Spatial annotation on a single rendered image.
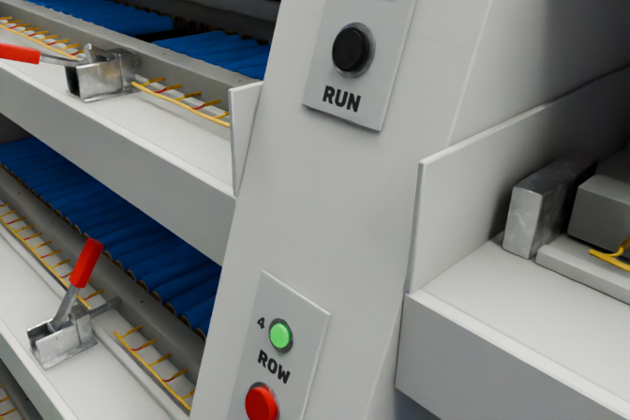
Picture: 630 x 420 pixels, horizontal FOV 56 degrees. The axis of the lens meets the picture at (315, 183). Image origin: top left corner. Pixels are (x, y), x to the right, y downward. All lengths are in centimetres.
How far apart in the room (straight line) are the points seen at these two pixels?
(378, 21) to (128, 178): 19
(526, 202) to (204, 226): 15
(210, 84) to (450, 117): 20
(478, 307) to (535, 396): 3
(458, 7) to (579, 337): 11
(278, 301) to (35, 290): 34
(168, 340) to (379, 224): 26
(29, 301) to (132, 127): 24
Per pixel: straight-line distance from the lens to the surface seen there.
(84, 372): 47
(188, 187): 30
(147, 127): 36
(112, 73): 41
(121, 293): 49
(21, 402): 70
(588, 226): 25
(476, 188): 22
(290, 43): 25
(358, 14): 22
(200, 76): 37
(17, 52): 39
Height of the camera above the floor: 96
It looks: 13 degrees down
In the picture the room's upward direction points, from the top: 14 degrees clockwise
